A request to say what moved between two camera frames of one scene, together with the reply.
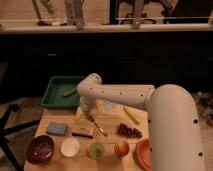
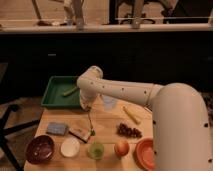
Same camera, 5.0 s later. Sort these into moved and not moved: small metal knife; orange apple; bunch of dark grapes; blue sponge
Moved: small metal knife
Not moved: orange apple; blue sponge; bunch of dark grapes
